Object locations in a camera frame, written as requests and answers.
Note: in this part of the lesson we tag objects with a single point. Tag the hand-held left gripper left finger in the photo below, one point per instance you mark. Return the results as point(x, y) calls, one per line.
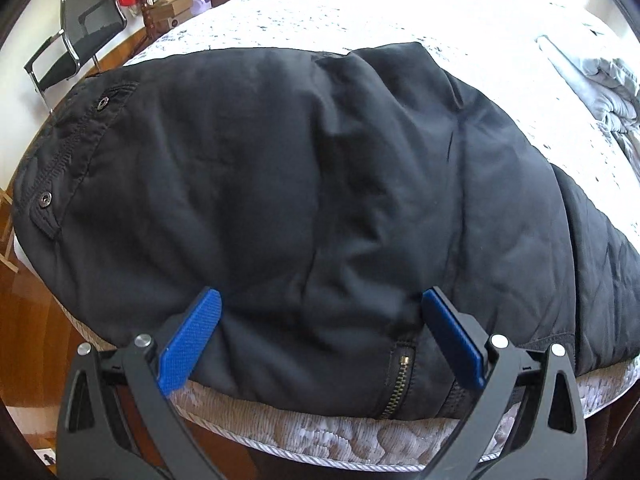
point(190, 340)

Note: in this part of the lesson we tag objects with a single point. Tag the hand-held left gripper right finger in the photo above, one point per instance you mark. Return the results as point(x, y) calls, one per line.
point(452, 340)

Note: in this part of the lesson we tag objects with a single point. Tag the black pants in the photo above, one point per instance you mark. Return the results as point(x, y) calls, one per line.
point(300, 185)

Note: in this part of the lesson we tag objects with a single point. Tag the folded grey duvet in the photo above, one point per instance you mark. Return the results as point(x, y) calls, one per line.
point(600, 80)

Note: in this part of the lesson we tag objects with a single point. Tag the cardboard boxes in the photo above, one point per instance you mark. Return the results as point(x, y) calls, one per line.
point(167, 7)

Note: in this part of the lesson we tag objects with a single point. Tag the small purple container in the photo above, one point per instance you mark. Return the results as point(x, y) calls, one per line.
point(201, 1)

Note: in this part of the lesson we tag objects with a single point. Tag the bed with quilted bedspread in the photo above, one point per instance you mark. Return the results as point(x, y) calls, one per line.
point(350, 15)

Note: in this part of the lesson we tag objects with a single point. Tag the light wooden frame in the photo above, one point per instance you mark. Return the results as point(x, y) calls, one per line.
point(7, 240)

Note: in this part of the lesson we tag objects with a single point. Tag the black metal-frame chair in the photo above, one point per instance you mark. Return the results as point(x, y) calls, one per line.
point(85, 15)

